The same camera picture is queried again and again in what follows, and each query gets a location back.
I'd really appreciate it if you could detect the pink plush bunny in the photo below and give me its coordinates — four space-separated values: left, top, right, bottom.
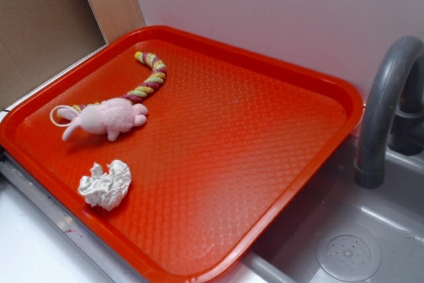
50 98 148 142

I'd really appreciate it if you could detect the red plastic tray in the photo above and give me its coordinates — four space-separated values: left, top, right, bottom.
1 27 363 282

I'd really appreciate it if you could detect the crumpled white cloth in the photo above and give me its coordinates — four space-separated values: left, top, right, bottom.
78 160 132 211

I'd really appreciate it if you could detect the grey plastic sink basin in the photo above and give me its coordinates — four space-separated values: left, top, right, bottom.
242 137 423 282

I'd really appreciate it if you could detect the grey plastic faucet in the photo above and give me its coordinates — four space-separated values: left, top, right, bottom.
354 36 423 188

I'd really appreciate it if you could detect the brown cardboard panel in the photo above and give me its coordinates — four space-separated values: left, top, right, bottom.
1 0 105 109

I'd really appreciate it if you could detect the multicolour twisted rope toy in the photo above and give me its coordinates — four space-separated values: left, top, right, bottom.
56 51 168 119

